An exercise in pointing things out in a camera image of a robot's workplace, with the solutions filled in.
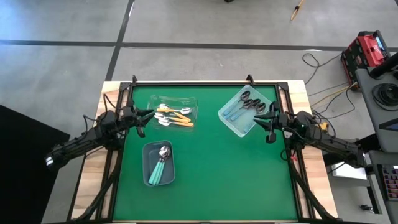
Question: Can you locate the yellow floor cable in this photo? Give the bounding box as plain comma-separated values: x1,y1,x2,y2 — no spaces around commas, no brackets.
310,81,358,107

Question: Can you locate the red power unit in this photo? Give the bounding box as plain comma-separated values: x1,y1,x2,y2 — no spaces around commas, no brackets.
340,30,393,93

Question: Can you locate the coiled black cable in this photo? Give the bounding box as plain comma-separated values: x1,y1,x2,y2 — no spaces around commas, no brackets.
371,82,398,112

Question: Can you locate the translucent white plastic bin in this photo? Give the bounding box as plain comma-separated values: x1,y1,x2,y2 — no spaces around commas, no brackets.
217,84,271,138

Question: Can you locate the black floor mat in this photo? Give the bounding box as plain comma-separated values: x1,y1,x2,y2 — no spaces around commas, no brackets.
0,104,72,224

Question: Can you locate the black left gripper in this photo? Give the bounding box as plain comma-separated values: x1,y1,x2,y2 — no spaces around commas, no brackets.
121,98,155,139

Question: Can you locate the grey desk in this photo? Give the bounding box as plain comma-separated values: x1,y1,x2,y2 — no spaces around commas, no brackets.
368,149,398,224

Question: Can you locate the black floor cable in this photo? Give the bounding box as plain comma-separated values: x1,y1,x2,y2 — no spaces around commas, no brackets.
302,52,357,121

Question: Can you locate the wooden table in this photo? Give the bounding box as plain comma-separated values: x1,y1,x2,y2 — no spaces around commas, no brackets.
70,80,339,222

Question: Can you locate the white box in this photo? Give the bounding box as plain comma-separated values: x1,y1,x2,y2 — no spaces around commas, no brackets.
326,161,368,181

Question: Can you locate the black diagonal strut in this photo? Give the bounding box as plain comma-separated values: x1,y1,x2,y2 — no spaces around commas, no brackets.
322,133,384,167

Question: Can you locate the green table mat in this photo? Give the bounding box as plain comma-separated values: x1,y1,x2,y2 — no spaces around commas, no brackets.
112,84,300,222

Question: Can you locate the clear plastic bin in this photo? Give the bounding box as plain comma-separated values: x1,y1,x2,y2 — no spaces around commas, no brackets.
148,95,199,131

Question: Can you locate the grey cart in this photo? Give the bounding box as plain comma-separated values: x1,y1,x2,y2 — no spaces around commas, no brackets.
354,51,398,153

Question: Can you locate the black table frame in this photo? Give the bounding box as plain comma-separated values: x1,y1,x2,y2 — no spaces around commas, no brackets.
67,74,338,224

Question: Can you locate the grey-blue plastic bin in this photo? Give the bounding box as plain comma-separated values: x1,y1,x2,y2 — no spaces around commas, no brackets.
142,140,177,187

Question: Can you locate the dark tablet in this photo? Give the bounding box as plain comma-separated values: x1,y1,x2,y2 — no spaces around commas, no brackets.
379,117,398,133

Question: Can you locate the black pole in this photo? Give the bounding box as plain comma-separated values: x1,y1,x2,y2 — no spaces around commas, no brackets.
369,52,398,79

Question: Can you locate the black keyboard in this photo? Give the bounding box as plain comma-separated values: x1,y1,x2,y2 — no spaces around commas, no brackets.
381,164,398,202

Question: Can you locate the small black floor caster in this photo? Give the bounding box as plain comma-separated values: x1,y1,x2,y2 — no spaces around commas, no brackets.
360,203,375,215

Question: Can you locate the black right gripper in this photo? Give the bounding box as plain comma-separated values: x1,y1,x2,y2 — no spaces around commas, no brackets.
254,101,292,144

